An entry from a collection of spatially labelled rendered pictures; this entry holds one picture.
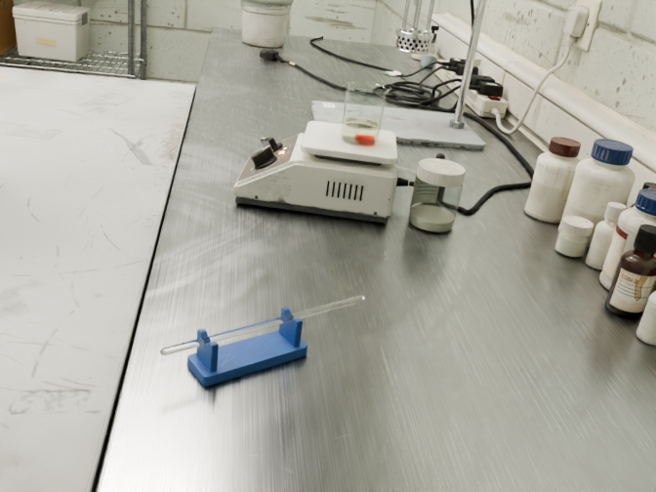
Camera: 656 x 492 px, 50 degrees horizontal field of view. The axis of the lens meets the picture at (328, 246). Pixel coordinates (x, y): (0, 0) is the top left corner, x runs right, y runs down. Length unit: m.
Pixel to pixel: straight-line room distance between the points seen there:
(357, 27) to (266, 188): 2.51
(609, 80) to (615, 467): 0.80
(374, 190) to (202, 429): 0.43
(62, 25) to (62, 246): 2.33
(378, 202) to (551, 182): 0.25
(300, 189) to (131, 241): 0.22
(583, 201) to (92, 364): 0.62
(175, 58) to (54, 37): 0.56
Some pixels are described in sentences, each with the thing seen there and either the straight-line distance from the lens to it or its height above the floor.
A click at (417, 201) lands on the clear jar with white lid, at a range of 0.88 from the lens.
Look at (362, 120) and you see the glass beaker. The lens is 0.88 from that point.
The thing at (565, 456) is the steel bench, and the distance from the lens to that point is 0.59.
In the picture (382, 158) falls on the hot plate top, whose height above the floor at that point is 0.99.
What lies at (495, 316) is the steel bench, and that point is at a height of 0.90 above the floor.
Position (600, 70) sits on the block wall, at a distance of 1.30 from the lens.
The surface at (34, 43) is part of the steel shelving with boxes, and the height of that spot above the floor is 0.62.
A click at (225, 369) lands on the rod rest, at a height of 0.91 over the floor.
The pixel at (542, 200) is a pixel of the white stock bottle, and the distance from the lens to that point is 1.00.
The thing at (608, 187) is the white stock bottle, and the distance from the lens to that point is 0.93.
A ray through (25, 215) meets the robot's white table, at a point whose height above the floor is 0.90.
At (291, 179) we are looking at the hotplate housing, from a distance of 0.87.
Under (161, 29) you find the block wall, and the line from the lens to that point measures 3.34.
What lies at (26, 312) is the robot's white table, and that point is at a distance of 0.67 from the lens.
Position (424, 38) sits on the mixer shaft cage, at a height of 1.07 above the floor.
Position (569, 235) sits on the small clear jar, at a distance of 0.91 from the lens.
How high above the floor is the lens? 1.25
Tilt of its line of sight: 26 degrees down
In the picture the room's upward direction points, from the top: 8 degrees clockwise
